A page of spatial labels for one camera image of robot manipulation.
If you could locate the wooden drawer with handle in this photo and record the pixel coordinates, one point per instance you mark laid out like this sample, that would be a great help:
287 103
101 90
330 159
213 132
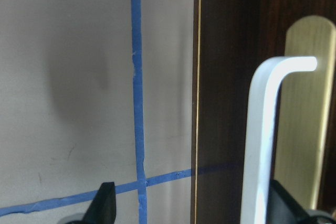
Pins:
231 39

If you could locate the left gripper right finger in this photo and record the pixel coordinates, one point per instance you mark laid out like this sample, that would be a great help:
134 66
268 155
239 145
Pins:
282 207

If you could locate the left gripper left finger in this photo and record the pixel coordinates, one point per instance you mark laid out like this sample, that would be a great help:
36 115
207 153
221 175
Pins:
102 209

